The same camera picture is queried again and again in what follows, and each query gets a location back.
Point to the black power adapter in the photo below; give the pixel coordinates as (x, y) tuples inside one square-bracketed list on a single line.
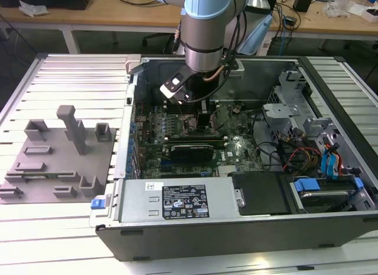
[(301, 3)]

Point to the black PC case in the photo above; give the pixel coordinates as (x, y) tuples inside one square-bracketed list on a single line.
[(206, 245)]

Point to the small black transformer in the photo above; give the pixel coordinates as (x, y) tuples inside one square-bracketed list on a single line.
[(289, 21)]

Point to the clear plastic bag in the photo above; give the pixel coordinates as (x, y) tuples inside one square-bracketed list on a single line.
[(336, 6)]

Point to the CPU socket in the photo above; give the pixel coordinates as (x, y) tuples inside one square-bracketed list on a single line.
[(189, 124)]

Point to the blue case latch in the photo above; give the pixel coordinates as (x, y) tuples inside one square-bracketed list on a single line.
[(98, 204)]

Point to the white crumpled bag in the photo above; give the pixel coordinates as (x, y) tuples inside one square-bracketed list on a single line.
[(32, 9)]

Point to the grey parts rack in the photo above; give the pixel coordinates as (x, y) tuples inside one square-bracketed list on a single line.
[(59, 168)]

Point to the coin cell battery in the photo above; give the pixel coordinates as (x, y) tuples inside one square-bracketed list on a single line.
[(236, 110)]

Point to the silver drive cage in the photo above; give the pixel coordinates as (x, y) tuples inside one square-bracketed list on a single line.
[(279, 109)]

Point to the black graphics card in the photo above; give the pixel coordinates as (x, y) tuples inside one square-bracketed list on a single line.
[(192, 153)]

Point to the hard disk blue carrier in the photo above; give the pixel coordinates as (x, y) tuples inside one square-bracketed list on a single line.
[(307, 184)]

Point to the wooden desk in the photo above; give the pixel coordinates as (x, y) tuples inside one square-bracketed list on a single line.
[(88, 16)]

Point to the black plastic shroud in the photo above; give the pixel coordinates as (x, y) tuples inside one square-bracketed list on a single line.
[(260, 195)]

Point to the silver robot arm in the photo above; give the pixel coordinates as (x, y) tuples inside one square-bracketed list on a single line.
[(203, 35)]

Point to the white cardboard box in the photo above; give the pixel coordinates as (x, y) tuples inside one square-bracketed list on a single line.
[(369, 14)]

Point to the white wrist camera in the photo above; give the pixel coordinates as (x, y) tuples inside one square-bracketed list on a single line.
[(174, 94)]

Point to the green motherboard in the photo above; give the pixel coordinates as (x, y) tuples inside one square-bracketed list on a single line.
[(245, 130)]

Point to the silver power supply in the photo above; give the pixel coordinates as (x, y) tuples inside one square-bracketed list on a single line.
[(136, 204)]

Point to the silver chipset heatsink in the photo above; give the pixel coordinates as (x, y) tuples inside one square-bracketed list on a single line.
[(228, 170)]

